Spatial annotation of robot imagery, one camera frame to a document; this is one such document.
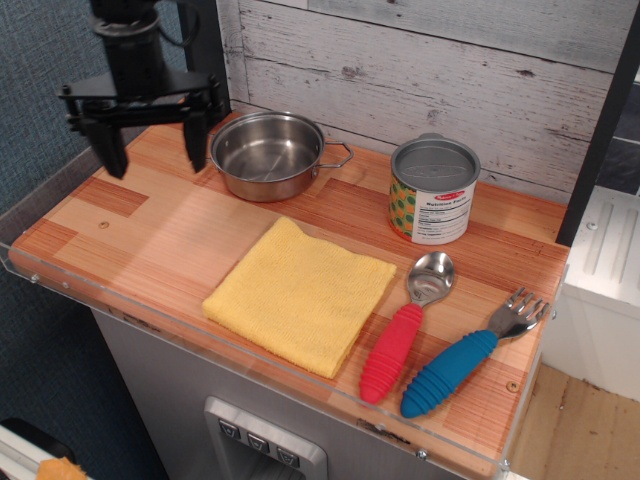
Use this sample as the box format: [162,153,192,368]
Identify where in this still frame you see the toy food can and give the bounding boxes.
[388,133,481,245]

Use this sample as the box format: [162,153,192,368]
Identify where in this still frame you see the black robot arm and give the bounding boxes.
[57,1,225,179]

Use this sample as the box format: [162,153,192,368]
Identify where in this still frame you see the silver toy fridge cabinet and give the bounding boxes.
[94,310,508,479]

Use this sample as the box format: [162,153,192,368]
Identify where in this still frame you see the orange object bottom corner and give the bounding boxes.
[35,457,88,480]

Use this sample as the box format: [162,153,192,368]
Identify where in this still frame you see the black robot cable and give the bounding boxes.
[157,0,201,50]

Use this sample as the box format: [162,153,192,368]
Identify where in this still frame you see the silver steel pot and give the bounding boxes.
[210,112,354,203]

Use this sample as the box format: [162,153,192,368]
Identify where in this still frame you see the black left frame post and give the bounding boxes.
[178,0,231,130]

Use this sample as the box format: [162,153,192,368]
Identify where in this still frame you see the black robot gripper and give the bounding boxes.
[57,47,223,179]

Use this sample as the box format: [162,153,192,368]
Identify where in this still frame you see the blue handled metal fork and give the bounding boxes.
[400,287,551,419]

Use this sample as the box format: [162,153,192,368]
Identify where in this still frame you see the white cabinet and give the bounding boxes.
[542,187,639,400]

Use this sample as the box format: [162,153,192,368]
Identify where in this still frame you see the black frame post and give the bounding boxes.
[178,0,231,130]
[556,2,639,247]

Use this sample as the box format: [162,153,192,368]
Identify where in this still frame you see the yellow folded rag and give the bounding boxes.
[202,217,396,379]

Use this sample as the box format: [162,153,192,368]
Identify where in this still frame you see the black right frame post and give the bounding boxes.
[556,2,639,247]

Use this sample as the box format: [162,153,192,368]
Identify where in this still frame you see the clear acrylic table guard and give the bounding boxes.
[0,149,571,480]

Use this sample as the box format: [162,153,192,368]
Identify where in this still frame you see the grey ice dispenser panel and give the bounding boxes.
[204,396,329,479]

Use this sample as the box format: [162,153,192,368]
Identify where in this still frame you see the red handled metal spoon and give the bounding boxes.
[359,251,455,404]

